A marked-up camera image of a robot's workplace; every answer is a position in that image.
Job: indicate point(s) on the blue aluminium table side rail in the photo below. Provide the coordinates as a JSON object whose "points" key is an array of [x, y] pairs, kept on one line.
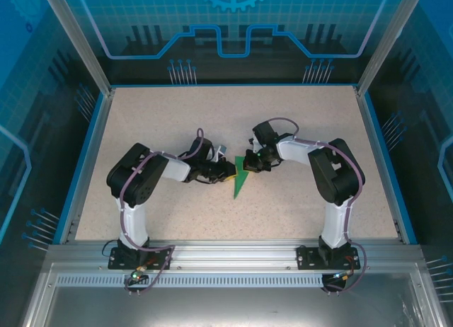
{"points": [[387, 171], [85, 171]]}

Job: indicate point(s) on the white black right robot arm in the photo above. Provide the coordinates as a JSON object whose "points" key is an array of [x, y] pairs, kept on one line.
{"points": [[336, 221]]}

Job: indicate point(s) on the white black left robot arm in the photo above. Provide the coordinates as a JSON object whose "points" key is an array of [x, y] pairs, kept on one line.
{"points": [[132, 221]]}

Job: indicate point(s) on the aluminium frame post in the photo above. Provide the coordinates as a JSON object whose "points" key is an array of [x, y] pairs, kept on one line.
{"points": [[76, 40], [391, 40]]}

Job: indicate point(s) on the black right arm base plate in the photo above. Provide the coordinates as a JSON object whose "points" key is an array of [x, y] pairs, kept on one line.
{"points": [[306, 258]]}

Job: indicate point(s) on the long aluminium mounting rail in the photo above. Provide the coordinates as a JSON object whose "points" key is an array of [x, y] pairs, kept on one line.
{"points": [[233, 252]]}

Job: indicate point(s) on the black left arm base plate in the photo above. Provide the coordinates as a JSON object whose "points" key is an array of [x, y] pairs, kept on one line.
{"points": [[159, 259]]}

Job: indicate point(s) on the green paper sheet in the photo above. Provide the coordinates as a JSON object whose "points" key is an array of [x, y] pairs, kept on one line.
{"points": [[242, 180]]}

